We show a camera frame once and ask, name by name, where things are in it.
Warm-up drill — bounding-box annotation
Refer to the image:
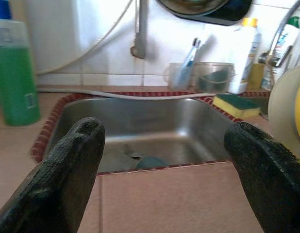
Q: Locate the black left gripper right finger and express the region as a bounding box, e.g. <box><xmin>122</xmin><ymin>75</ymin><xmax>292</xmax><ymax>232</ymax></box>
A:
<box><xmin>224</xmin><ymin>121</ymin><xmax>300</xmax><ymax>233</ymax></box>

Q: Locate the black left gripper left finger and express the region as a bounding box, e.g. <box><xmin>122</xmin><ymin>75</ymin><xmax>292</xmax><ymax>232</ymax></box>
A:
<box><xmin>0</xmin><ymin>116</ymin><xmax>106</xmax><ymax>233</ymax></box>

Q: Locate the blue cup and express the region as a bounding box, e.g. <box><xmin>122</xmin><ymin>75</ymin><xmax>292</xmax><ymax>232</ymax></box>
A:
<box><xmin>135</xmin><ymin>156</ymin><xmax>168</xmax><ymax>169</ymax></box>

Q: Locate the green and yellow sponge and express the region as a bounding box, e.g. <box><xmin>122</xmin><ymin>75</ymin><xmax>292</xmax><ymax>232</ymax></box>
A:
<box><xmin>212</xmin><ymin>94</ymin><xmax>262</xmax><ymax>119</ymax></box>

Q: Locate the green dish soap bottle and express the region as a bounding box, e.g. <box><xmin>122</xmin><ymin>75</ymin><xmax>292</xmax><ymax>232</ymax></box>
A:
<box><xmin>0</xmin><ymin>0</ymin><xmax>42</xmax><ymax>127</ymax></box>

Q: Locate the stainless steel sink basin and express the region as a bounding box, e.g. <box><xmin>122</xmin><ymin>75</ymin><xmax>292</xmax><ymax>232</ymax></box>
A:
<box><xmin>44</xmin><ymin>97</ymin><xmax>240</xmax><ymax>174</ymax></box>

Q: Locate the clear measuring jug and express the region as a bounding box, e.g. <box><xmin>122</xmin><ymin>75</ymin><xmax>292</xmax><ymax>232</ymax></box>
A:
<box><xmin>193</xmin><ymin>62</ymin><xmax>235</xmax><ymax>94</ymax></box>

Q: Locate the white bottle yellow cap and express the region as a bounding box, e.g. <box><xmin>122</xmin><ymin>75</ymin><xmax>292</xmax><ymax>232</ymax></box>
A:
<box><xmin>227</xmin><ymin>17</ymin><xmax>262</xmax><ymax>95</ymax></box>

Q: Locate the clear toothbrush cup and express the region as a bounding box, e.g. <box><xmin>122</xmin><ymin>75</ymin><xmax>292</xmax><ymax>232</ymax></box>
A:
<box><xmin>164</xmin><ymin>62</ymin><xmax>197</xmax><ymax>90</ymax></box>

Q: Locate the chrome sink faucet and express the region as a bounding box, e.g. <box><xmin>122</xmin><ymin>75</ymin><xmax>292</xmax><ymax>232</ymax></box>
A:
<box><xmin>258</xmin><ymin>0</ymin><xmax>300</xmax><ymax>67</ymax></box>

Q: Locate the blue toothbrush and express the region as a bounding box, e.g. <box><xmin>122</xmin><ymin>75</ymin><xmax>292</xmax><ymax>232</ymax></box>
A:
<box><xmin>175</xmin><ymin>37</ymin><xmax>201</xmax><ymax>84</ymax></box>

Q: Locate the white bottle green cap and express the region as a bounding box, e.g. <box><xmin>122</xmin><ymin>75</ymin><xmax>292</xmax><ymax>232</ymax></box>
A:
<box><xmin>260</xmin><ymin>16</ymin><xmax>300</xmax><ymax>92</ymax></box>

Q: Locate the hanging black frying pan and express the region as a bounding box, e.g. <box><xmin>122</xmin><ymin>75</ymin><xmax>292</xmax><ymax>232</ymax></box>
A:
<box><xmin>174</xmin><ymin>0</ymin><xmax>253</xmax><ymax>26</ymax></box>

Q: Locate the hanging steel wok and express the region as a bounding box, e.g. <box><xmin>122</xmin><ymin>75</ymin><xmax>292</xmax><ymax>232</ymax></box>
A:
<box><xmin>156</xmin><ymin>0</ymin><xmax>228</xmax><ymax>17</ymax></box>

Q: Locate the thin white water hose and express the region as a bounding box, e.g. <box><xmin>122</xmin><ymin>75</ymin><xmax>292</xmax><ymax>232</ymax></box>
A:
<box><xmin>35</xmin><ymin>0</ymin><xmax>133</xmax><ymax>75</ymax></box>

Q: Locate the grey wall tap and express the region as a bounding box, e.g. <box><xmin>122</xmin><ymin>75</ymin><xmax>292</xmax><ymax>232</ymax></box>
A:
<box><xmin>130</xmin><ymin>0</ymin><xmax>150</xmax><ymax>59</ymax></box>

